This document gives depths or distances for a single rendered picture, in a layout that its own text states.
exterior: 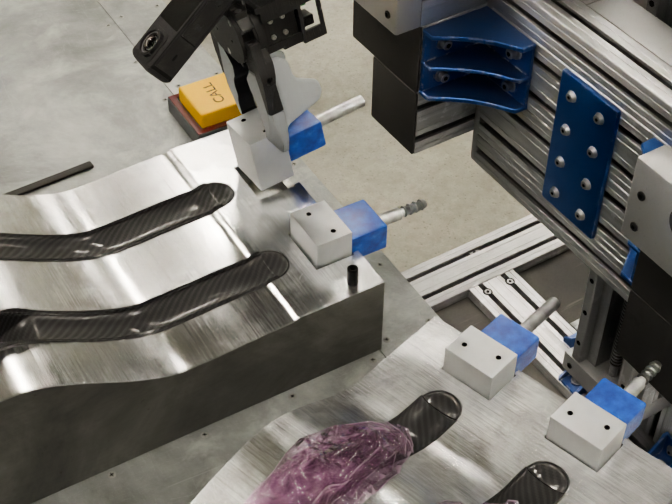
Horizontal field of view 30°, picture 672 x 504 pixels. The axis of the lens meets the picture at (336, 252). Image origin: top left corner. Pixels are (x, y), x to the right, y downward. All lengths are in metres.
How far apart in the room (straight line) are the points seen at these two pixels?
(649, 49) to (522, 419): 0.44
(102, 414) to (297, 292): 0.20
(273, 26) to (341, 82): 1.72
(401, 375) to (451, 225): 1.41
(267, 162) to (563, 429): 0.37
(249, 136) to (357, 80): 1.68
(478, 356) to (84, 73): 0.66
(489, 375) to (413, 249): 1.38
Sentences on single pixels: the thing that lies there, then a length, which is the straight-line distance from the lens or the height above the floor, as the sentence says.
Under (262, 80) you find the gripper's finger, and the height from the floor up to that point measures 1.03.
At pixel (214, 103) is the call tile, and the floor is 0.84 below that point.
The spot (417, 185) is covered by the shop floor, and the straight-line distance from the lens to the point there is 2.56.
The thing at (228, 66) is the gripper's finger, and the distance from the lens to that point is 1.16.
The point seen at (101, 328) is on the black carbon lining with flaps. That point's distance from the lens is 1.08.
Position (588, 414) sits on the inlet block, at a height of 0.88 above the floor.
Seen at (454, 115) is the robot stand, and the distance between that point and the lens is 1.50.
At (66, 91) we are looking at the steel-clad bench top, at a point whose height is 0.80.
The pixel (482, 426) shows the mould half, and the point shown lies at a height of 0.86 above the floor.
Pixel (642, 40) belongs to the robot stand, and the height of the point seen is 0.95.
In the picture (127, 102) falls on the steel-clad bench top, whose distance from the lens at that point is 1.46.
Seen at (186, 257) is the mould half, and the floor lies 0.89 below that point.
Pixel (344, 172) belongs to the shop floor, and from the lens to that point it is 2.58.
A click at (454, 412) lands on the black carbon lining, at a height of 0.85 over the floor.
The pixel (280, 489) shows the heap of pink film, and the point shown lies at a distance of 0.93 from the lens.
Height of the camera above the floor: 1.68
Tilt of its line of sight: 44 degrees down
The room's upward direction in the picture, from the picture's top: 1 degrees clockwise
